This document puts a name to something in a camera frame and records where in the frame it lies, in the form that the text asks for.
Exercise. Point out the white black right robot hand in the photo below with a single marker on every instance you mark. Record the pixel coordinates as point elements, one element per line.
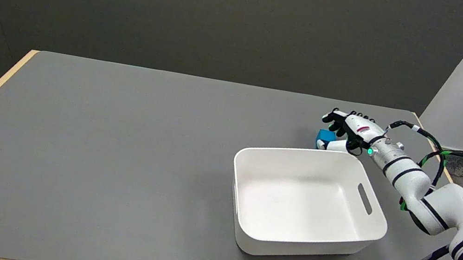
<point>358,126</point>

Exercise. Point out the blue wooden cube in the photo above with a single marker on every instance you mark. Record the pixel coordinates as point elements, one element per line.
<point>324,137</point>

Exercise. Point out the white plastic bin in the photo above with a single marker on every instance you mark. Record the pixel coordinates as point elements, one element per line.
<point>306,203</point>

